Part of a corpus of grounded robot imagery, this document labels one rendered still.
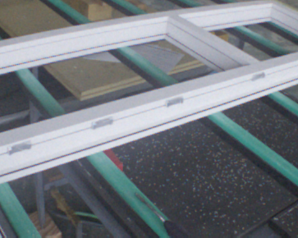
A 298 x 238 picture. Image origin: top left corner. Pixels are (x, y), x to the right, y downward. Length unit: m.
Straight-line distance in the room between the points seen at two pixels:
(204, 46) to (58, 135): 0.64
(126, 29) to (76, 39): 0.18
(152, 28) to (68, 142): 0.66
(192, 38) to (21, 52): 0.53
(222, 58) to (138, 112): 0.43
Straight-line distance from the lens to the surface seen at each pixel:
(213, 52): 1.34
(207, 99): 1.10
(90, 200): 1.26
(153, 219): 0.80
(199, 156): 1.42
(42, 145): 0.88
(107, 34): 1.37
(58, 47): 1.30
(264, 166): 1.02
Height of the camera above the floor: 1.44
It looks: 31 degrees down
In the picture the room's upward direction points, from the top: 8 degrees clockwise
